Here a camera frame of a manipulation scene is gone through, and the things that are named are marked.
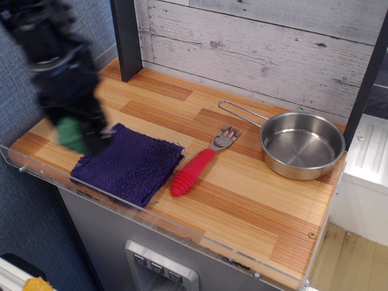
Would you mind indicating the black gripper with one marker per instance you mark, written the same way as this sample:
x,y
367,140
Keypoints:
x,y
66,78

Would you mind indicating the green toy broccoli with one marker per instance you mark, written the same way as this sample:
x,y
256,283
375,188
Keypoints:
x,y
70,135

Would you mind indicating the small steel pan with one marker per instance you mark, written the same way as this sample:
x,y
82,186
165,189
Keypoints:
x,y
296,145

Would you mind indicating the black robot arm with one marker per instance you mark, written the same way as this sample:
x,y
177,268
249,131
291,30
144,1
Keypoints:
x,y
38,22

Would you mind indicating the purple folded cloth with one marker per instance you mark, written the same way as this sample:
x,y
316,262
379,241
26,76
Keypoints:
x,y
133,167

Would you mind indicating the clear acrylic table guard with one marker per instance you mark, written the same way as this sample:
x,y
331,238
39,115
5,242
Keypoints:
x,y
240,212

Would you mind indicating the grey toy fridge cabinet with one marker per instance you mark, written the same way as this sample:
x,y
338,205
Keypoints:
x,y
104,233

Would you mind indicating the silver dispenser button panel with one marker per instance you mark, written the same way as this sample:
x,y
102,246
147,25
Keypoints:
x,y
153,271

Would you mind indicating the white toy sink unit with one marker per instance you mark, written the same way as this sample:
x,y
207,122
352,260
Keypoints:
x,y
360,202

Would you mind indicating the red handled metal fork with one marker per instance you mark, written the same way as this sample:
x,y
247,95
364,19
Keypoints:
x,y
189,174

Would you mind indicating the black left frame post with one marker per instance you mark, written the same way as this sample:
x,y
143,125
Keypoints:
x,y
127,38

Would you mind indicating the black frame post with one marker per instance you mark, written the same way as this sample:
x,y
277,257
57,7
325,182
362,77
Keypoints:
x,y
127,38
367,83

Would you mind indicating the black right frame post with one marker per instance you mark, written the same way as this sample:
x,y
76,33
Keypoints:
x,y
367,83

